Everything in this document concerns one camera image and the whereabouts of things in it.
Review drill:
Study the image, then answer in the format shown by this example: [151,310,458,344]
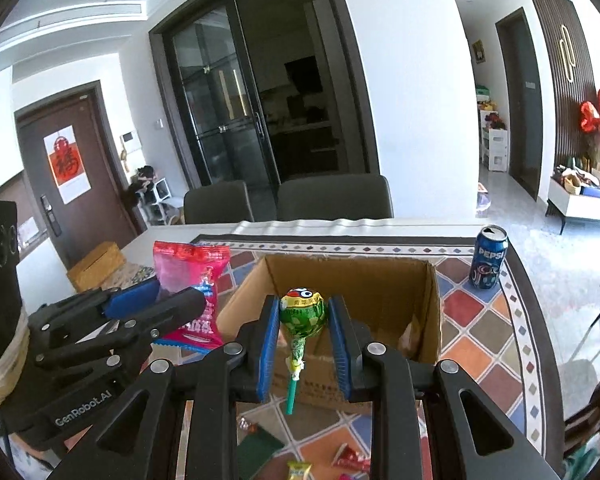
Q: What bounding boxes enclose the white low cabinet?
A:
[547,177,600,236]

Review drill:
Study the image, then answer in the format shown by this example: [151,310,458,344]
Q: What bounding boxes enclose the green lollipop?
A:
[279,287,327,416]

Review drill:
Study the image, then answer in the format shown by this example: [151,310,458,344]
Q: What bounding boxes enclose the white shoe rack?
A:
[144,177,186,226]

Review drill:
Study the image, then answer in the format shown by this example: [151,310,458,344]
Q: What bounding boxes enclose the white hallway shelf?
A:
[479,95,510,173]

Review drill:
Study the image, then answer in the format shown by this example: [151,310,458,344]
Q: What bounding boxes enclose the brown entrance door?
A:
[15,80,141,271]

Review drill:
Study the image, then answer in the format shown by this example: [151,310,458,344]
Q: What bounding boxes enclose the red and white door poster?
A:
[43,124,91,205]

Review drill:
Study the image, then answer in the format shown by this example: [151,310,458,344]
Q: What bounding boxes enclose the black bag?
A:
[126,165,159,197]

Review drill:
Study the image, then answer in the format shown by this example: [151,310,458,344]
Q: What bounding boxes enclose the green snack packet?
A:
[237,422,283,456]

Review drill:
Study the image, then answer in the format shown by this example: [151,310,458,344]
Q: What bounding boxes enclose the cardboard box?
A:
[216,254,442,411]

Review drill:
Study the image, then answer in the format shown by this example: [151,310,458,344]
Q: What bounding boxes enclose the red snack packet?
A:
[152,241,232,351]

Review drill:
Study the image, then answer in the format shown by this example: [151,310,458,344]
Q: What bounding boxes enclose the wooden chair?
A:
[561,360,600,480]

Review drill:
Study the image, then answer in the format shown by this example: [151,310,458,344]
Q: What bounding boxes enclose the grey dining chair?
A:
[183,180,255,225]
[276,173,395,222]

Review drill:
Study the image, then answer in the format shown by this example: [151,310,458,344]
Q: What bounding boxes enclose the dark interior door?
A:
[495,7,543,202]

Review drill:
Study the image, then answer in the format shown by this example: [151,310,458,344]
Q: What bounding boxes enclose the small red candy packet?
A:
[334,444,372,476]

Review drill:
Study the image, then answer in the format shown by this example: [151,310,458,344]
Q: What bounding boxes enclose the colourful checkered table mat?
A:
[115,232,566,480]

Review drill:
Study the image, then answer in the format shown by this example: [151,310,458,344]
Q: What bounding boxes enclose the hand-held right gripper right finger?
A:
[327,294,563,480]

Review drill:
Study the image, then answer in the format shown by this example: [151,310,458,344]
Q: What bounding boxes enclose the red bow decoration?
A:
[579,87,600,148]

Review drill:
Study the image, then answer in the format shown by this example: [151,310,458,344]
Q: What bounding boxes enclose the assorted small boxes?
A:
[552,155,600,198]

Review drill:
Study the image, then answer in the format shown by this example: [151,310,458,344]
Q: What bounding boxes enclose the gold wall ornament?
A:
[559,25,577,83]

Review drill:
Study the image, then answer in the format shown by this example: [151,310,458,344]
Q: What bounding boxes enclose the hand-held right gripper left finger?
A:
[45,294,281,480]

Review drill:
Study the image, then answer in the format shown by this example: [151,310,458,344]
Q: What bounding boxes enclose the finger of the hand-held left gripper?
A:
[29,278,162,333]
[36,287,207,383]

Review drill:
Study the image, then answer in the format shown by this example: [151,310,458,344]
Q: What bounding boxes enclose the dark glass sliding door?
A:
[149,0,381,196]

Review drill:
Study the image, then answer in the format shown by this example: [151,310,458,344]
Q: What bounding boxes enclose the blue soda can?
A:
[469,225,509,291]

